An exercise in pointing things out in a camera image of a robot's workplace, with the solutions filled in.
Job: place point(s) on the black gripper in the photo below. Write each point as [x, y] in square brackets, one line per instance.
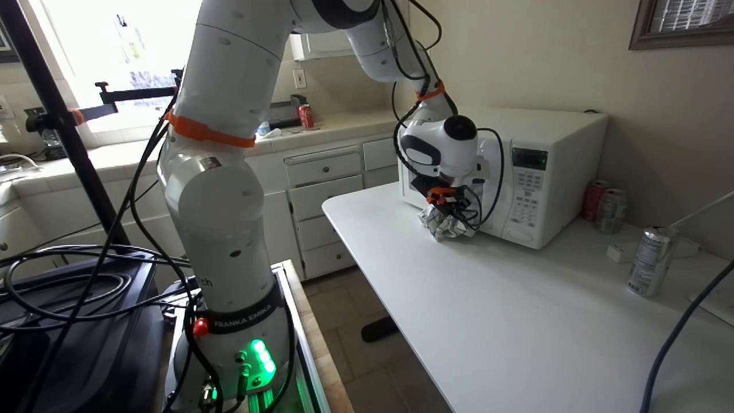
[446, 201]

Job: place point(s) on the white checkered towel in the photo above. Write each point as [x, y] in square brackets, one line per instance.
[443, 225]

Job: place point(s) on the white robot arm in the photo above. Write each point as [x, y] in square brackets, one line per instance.
[225, 95]

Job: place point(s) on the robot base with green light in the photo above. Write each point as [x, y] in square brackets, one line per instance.
[256, 360]

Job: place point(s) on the white microwave oven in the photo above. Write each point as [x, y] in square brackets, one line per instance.
[533, 167]

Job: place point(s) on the white drawer cabinet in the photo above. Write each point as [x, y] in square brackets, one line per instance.
[300, 175]

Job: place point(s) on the red soda can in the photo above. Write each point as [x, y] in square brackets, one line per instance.
[605, 204]

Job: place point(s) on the silver drink can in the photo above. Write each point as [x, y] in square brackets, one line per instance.
[653, 260]

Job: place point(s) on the framed church picture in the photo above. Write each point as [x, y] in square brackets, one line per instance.
[683, 24]

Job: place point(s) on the black floor case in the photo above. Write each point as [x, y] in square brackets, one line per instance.
[107, 360]

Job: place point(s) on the black tripod pole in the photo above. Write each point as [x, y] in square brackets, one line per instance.
[61, 117]

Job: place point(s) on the black camera tripod mount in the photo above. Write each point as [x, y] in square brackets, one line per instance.
[40, 120]

